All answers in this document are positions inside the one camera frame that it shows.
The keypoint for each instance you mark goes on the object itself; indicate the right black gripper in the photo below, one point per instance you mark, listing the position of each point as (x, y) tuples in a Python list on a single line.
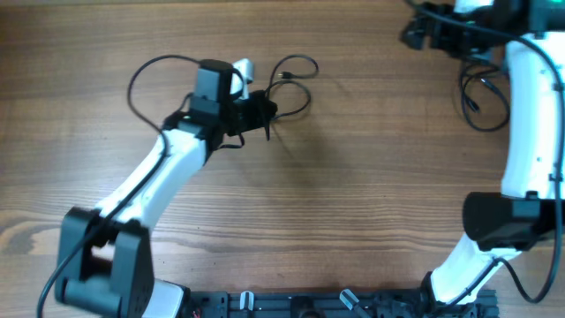
[(415, 32)]

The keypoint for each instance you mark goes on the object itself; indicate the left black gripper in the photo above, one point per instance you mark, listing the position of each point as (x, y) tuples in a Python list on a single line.
[(266, 111)]

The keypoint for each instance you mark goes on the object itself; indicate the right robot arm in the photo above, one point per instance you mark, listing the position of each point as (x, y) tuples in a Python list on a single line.
[(530, 204)]

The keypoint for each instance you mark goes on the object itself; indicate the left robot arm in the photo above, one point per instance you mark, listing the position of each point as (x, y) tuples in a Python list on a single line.
[(104, 262)]

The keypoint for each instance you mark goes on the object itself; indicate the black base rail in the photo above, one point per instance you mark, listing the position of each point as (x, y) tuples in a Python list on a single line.
[(380, 304)]

